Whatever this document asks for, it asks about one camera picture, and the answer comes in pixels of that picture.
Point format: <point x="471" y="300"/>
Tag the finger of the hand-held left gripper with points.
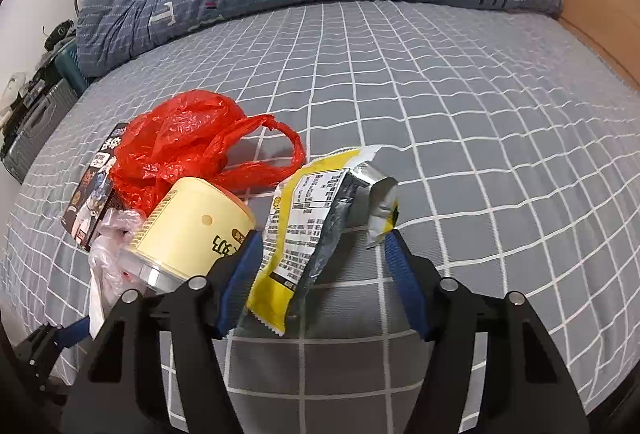
<point x="35" y="354"/>
<point x="75" y="331"/>

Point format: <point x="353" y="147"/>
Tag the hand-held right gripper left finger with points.
<point x="240" y="274"/>

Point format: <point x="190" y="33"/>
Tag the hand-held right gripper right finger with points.
<point x="405" y="279"/>

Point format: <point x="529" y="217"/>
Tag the yellow snack packet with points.
<point x="300" y="214"/>

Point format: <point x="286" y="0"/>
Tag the clear plastic bag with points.
<point x="112" y="234"/>

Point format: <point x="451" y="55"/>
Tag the red plastic bag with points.
<point x="175" y="138"/>

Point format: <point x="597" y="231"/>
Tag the yellow round noodle tub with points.
<point x="195" y="224"/>

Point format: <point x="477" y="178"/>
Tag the dark printed snack packet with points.
<point x="95" y="199"/>

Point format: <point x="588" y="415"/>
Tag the grey checked bed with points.
<point x="450" y="138"/>

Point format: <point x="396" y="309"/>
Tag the grey suitcase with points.
<point x="35" y="123"/>

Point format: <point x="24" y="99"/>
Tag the stack of black items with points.
<point x="40" y="73"/>

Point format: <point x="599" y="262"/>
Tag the teal suitcase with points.
<point x="70" y="63"/>

